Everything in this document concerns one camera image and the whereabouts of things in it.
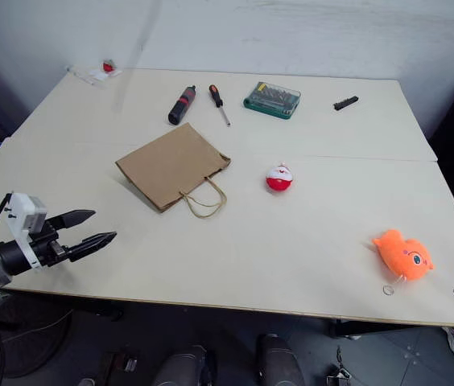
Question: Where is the orange plush fish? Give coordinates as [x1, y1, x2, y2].
[371, 228, 435, 282]

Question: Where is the green screwdriver bit box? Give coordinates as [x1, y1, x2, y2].
[242, 81, 302, 121]

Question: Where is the white pen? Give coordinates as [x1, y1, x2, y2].
[64, 65, 95, 86]

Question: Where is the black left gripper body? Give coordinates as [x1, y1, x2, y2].
[28, 220, 70, 268]

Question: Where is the black round fan base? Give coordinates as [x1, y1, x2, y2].
[0, 295, 73, 379]

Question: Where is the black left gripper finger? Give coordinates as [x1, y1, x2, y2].
[45, 209, 97, 232]
[65, 231, 118, 263]

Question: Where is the red white round toy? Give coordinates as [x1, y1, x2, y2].
[265, 161, 295, 195]

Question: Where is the black red electric screwdriver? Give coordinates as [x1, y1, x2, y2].
[167, 84, 197, 125]

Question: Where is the black bit holder strip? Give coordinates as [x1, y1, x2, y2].
[332, 95, 360, 112]

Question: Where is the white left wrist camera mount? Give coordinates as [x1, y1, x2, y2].
[3, 192, 47, 269]

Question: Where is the brown paper bag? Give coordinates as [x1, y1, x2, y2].
[115, 122, 232, 220]

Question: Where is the red white small package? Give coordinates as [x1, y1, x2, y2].
[89, 59, 123, 80]

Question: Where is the orange black handled screwdriver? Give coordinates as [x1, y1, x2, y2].
[208, 84, 232, 127]

